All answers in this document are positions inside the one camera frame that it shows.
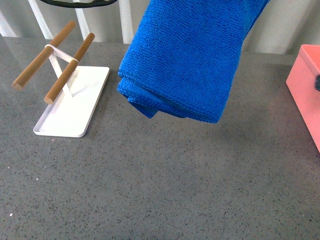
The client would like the blue microfiber cloth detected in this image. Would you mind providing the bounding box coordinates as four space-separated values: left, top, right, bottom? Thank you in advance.
117 0 267 123

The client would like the white towel rack stand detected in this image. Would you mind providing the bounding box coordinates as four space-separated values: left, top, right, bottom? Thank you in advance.
11 20 110 138

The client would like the pink plastic box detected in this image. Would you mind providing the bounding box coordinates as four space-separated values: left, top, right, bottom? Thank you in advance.
286 44 320 149

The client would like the black curved cable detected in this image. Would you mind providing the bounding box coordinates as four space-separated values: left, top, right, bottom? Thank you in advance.
38 0 118 9

